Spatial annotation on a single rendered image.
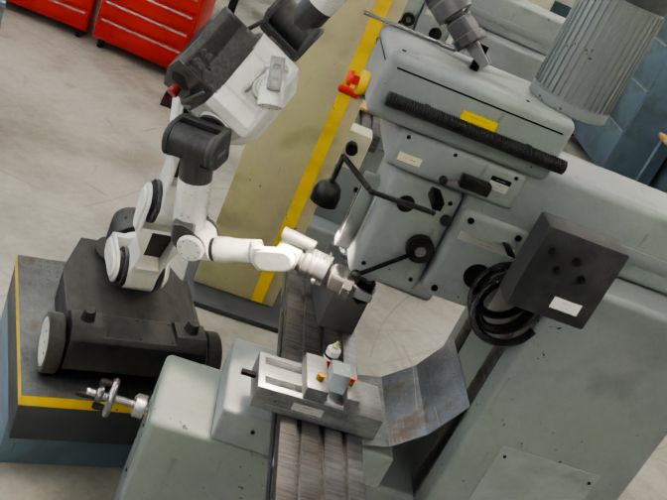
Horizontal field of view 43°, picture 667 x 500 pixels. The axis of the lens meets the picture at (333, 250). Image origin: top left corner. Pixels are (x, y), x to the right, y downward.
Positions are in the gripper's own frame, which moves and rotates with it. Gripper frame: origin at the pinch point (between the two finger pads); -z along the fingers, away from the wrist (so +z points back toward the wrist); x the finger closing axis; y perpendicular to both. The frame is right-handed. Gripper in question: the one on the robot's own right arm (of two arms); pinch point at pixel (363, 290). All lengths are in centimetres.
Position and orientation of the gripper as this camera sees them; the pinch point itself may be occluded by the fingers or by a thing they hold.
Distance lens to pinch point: 231.0
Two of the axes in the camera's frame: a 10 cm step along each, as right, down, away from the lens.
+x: 2.3, -3.8, 9.0
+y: -3.8, 8.1, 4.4
